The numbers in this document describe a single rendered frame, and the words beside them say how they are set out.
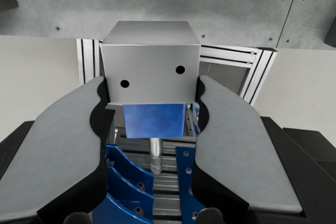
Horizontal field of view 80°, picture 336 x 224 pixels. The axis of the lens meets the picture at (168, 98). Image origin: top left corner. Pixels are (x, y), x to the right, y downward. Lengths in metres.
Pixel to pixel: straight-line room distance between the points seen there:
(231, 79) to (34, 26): 0.85
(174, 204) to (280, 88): 1.15
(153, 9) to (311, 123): 1.57
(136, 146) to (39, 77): 0.98
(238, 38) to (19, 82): 1.30
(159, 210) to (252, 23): 0.32
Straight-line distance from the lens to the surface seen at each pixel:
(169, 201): 0.40
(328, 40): 0.34
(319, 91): 1.59
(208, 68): 0.95
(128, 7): 0.26
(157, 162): 0.19
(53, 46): 1.24
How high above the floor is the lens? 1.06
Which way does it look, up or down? 58 degrees down
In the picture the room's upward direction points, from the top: 176 degrees clockwise
